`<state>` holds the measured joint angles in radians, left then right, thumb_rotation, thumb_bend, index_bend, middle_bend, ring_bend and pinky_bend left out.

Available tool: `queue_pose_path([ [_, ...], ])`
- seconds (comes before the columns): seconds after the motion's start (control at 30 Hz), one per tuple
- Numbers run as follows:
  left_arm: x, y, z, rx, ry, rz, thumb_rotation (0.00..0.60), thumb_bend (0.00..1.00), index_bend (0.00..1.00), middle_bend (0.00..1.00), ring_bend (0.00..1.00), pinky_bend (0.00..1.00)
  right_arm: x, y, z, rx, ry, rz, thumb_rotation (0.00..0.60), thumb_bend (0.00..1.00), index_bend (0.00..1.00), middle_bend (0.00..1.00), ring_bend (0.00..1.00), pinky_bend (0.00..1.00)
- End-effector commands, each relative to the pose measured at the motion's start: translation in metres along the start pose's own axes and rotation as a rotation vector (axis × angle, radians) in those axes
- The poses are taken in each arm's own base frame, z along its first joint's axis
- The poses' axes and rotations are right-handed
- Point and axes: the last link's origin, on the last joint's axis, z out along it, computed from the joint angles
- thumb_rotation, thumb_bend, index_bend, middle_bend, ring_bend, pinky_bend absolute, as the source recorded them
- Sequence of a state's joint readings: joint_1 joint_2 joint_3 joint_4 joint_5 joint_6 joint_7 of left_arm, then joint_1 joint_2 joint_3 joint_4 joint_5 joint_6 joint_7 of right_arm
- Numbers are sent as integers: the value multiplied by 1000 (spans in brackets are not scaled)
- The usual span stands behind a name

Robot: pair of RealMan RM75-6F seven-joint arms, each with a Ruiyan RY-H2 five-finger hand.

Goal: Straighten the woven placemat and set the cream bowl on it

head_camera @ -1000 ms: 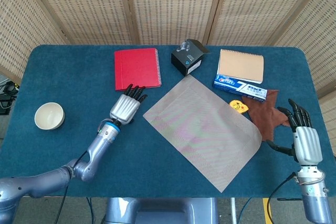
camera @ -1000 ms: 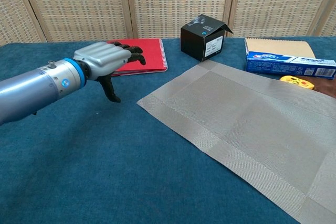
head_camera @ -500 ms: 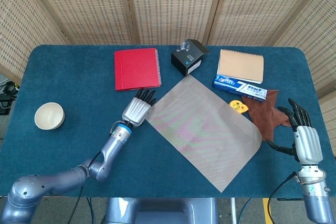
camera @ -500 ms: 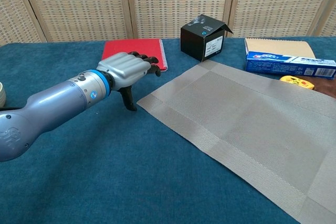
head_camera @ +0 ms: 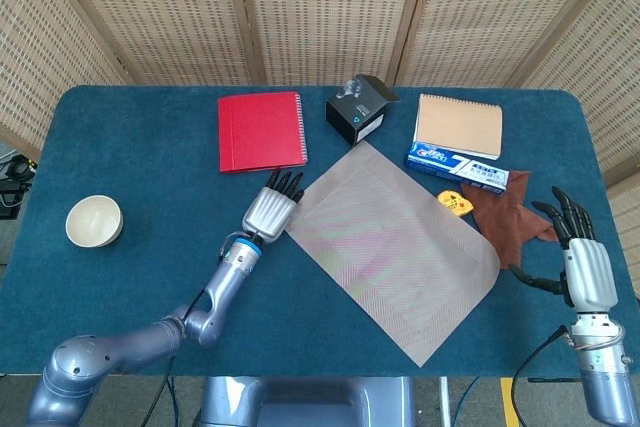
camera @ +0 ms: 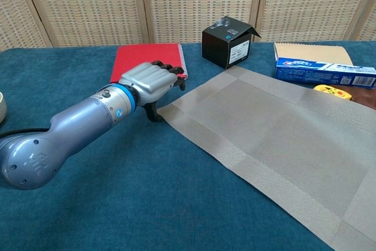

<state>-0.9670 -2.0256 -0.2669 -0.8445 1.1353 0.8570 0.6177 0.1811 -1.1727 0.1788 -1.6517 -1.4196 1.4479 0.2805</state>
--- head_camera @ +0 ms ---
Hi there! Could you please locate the black floor equipment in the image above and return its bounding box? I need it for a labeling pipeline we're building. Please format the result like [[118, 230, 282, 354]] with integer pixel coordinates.
[[0, 154, 39, 221]]

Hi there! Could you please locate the woven bamboo folding screen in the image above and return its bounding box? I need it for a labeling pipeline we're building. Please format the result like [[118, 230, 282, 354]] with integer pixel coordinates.
[[0, 0, 640, 298]]

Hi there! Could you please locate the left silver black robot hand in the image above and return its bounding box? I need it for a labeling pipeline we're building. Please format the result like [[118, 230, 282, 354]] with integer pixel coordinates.
[[242, 169, 306, 247]]

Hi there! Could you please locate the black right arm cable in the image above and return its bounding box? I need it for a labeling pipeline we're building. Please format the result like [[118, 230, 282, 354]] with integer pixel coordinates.
[[509, 324, 571, 427]]

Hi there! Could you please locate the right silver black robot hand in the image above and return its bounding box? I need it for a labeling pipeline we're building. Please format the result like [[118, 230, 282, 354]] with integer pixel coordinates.
[[509, 185, 619, 312]]

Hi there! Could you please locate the tan kraft spiral notebook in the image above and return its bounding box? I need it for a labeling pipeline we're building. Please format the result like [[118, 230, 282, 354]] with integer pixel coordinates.
[[413, 93, 504, 162]]

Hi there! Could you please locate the yellow floor tape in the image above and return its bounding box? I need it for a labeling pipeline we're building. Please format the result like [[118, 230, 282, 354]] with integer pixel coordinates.
[[499, 377, 521, 427]]

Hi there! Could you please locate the yellow tape measure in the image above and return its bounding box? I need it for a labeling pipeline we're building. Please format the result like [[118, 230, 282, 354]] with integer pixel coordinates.
[[436, 189, 474, 216]]

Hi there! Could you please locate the grey-blue robot torso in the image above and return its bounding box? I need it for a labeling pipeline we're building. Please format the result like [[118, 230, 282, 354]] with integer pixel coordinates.
[[192, 375, 419, 427]]

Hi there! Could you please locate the red spiral notebook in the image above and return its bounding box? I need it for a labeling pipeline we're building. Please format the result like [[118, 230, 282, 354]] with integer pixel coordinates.
[[216, 91, 309, 175]]

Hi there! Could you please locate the black cardboard product box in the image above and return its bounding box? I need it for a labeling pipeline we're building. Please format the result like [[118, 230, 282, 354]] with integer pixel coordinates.
[[324, 74, 401, 147]]

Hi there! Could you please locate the blue felt table cover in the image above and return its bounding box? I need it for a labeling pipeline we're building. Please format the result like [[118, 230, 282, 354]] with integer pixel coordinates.
[[0, 85, 640, 379]]

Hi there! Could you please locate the blue cable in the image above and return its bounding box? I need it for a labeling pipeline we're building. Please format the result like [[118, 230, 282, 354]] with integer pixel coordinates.
[[451, 376, 482, 427], [163, 376, 182, 427]]

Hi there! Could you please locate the white ceramic bowl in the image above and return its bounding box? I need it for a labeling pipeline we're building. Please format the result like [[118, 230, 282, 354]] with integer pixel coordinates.
[[65, 194, 125, 249]]

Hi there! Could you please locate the brown cloth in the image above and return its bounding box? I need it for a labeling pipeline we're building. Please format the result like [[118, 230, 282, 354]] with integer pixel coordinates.
[[458, 170, 560, 271]]

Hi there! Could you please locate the white table leg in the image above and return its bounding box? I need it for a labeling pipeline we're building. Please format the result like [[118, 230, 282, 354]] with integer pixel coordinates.
[[437, 376, 452, 427]]

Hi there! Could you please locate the blue toothpaste box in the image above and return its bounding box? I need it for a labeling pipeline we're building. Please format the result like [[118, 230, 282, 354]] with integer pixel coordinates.
[[404, 140, 511, 194]]

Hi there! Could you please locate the grey woven placemat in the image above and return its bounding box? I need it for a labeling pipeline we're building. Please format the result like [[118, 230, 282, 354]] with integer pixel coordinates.
[[285, 140, 501, 368]]

